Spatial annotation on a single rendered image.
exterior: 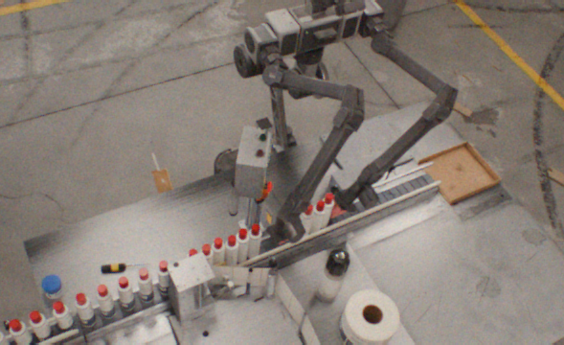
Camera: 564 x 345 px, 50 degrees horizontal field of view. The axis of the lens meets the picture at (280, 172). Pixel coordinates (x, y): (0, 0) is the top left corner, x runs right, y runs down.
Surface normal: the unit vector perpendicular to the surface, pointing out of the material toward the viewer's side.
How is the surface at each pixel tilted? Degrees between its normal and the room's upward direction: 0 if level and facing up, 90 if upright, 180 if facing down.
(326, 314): 0
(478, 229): 0
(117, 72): 0
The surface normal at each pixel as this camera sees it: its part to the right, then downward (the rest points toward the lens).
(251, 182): -0.12, 0.78
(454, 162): 0.11, -0.60
